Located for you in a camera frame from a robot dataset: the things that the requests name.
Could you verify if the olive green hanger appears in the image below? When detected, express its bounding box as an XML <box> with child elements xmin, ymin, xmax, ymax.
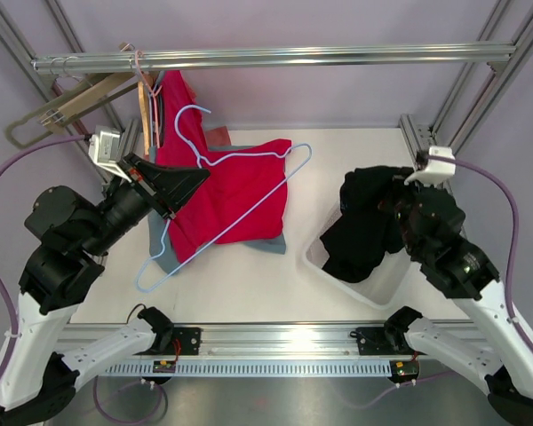
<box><xmin>4</xmin><ymin>87</ymin><xmax>136</xmax><ymax>150</ymax></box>

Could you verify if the red t shirt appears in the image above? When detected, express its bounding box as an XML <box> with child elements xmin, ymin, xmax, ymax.
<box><xmin>154</xmin><ymin>70</ymin><xmax>293</xmax><ymax>266</ymax></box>

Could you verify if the grey t shirt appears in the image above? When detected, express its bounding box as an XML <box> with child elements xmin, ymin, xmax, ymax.
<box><xmin>147</xmin><ymin>146</ymin><xmax>288</xmax><ymax>273</ymax></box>

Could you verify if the white slotted cable duct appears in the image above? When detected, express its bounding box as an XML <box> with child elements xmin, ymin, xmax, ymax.
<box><xmin>102</xmin><ymin>359</ymin><xmax>392</xmax><ymax>378</ymax></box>

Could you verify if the black t shirt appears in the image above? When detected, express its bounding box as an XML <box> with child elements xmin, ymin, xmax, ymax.
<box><xmin>320</xmin><ymin>165</ymin><xmax>407</xmax><ymax>283</ymax></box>

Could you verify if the tan wooden clip hanger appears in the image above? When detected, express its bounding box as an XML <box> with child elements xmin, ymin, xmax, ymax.
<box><xmin>39</xmin><ymin>72</ymin><xmax>136</xmax><ymax>134</ymax></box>

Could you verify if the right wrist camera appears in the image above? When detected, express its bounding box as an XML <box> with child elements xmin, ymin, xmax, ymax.
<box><xmin>404</xmin><ymin>146</ymin><xmax>456</xmax><ymax>186</ymax></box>

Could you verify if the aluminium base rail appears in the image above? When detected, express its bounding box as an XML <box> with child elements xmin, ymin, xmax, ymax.
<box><xmin>57</xmin><ymin>322</ymin><xmax>485</xmax><ymax>359</ymax></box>

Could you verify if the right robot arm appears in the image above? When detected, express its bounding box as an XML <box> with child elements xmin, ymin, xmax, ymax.
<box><xmin>378</xmin><ymin>175</ymin><xmax>533</xmax><ymax>425</ymax></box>

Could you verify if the white plastic basket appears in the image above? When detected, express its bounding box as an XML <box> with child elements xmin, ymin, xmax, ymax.
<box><xmin>303</xmin><ymin>197</ymin><xmax>410</xmax><ymax>310</ymax></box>

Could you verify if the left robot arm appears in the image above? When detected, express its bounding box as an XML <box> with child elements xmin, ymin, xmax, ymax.
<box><xmin>0</xmin><ymin>154</ymin><xmax>210</xmax><ymax>425</ymax></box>

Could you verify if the pink hanger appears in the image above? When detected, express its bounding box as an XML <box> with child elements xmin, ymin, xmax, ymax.
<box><xmin>131</xmin><ymin>50</ymin><xmax>161</xmax><ymax>152</ymax></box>

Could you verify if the aluminium hanging rail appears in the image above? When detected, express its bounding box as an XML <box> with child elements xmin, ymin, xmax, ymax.
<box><xmin>32</xmin><ymin>42</ymin><xmax>516</xmax><ymax>75</ymax></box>

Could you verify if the dusty pink garment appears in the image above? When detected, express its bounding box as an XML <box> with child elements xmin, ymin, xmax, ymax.
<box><xmin>132</xmin><ymin>127</ymin><xmax>231</xmax><ymax>198</ymax></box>

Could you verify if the light blue wire hanger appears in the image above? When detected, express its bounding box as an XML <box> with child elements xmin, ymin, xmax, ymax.
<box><xmin>134</xmin><ymin>104</ymin><xmax>312</xmax><ymax>294</ymax></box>

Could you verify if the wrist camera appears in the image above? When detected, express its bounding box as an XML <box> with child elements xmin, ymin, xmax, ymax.
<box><xmin>404</xmin><ymin>146</ymin><xmax>456</xmax><ymax>186</ymax></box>
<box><xmin>88</xmin><ymin>125</ymin><xmax>131</xmax><ymax>182</ymax></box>

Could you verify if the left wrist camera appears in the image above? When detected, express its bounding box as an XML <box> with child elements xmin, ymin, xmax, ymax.
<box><xmin>88</xmin><ymin>125</ymin><xmax>131</xmax><ymax>182</ymax></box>

